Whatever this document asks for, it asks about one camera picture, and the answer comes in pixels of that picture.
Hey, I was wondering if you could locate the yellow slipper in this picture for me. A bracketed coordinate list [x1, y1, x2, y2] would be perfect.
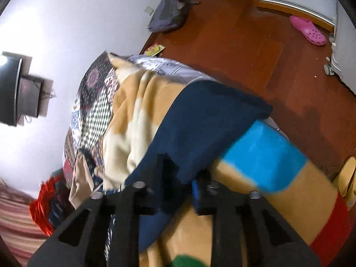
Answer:
[335, 156, 356, 198]

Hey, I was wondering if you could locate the black wall television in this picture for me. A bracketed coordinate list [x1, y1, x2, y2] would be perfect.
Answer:
[0, 51, 23, 127]

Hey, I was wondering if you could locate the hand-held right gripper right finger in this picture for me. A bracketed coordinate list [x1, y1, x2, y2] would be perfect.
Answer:
[192, 170, 322, 267]

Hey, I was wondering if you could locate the colourful cartoon fleece blanket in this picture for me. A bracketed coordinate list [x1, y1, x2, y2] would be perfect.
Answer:
[101, 53, 356, 267]

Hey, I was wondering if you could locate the navy blue sweater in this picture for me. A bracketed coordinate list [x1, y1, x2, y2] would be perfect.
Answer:
[124, 81, 273, 253]

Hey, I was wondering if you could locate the grey backpack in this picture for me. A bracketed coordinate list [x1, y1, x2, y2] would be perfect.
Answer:
[147, 0, 201, 32]

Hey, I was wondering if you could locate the yellow packet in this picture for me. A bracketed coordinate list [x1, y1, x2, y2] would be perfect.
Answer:
[145, 44, 164, 57]

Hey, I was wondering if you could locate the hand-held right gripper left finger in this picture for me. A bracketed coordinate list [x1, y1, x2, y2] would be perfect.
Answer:
[28, 154, 182, 267]

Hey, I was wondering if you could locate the pink clog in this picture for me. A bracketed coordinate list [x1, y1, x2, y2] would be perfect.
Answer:
[289, 15, 327, 46]

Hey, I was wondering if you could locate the white wheeled appliance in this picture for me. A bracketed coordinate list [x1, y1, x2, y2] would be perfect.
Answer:
[324, 3, 356, 93]

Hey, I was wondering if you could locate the metal door threshold strip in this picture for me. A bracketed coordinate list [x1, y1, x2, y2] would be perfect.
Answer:
[259, 0, 336, 26]

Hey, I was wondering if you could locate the black framed wall panel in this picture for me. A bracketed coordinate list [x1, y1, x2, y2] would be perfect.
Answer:
[18, 75, 45, 118]

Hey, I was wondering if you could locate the pink striped cloth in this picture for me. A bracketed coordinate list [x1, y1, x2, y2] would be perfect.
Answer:
[0, 178, 49, 265]

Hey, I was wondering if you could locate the beige cloth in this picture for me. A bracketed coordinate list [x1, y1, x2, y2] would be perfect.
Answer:
[68, 152, 105, 210]

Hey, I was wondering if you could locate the red cloth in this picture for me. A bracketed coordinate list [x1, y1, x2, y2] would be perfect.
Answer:
[29, 172, 65, 237]

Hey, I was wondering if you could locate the geometric patterned quilt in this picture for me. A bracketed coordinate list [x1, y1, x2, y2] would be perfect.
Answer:
[63, 51, 134, 229]

